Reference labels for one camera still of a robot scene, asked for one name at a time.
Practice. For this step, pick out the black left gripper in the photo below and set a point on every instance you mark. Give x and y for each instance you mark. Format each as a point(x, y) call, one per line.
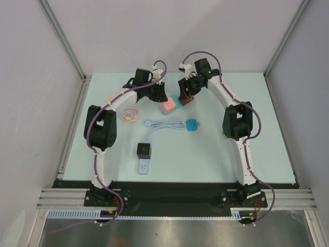
point(160, 96)

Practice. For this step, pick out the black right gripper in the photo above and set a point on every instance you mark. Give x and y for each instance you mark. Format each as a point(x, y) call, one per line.
point(185, 86)

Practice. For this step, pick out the dark red cube socket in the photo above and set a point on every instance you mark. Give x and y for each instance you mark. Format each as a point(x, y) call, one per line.
point(185, 100)

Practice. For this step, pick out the teal triangular power strip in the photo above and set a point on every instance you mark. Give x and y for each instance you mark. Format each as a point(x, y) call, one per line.
point(178, 105)

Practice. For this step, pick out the pink cube socket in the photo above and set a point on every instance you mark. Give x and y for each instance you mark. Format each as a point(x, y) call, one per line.
point(168, 106)

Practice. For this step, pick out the black cube socket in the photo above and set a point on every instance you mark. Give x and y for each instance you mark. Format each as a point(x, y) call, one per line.
point(144, 151)

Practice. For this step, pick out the light blue power strip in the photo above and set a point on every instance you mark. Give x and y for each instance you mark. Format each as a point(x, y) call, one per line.
point(143, 165)

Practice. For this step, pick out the pink round power strip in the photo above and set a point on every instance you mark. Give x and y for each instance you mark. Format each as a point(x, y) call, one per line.
point(111, 97)

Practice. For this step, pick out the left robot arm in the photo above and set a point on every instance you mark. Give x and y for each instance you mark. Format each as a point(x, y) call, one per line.
point(101, 122)

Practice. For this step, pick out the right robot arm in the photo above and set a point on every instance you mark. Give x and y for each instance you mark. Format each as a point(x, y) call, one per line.
point(237, 123)

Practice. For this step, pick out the blue flat plug adapter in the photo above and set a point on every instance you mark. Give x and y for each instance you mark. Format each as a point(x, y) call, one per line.
point(192, 125)

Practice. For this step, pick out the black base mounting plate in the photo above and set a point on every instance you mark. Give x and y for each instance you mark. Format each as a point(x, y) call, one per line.
point(156, 199)

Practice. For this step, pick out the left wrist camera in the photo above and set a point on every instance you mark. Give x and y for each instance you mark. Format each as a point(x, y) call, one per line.
point(157, 74)

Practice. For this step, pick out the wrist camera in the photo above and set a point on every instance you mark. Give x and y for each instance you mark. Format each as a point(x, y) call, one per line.
point(187, 69)
point(157, 74)

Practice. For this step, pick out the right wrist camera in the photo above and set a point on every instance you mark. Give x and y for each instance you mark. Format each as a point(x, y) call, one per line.
point(187, 69)

